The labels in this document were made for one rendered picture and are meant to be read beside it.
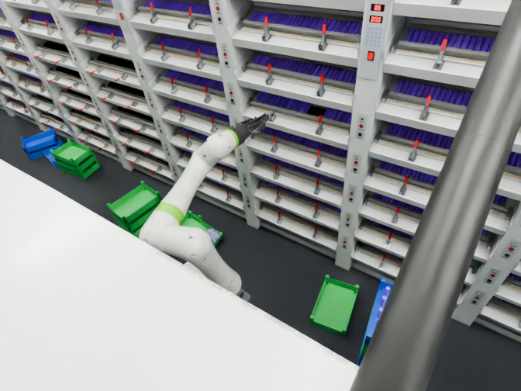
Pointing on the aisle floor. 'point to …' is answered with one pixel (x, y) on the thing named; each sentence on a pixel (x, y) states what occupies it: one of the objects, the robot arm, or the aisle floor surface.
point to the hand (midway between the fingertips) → (263, 119)
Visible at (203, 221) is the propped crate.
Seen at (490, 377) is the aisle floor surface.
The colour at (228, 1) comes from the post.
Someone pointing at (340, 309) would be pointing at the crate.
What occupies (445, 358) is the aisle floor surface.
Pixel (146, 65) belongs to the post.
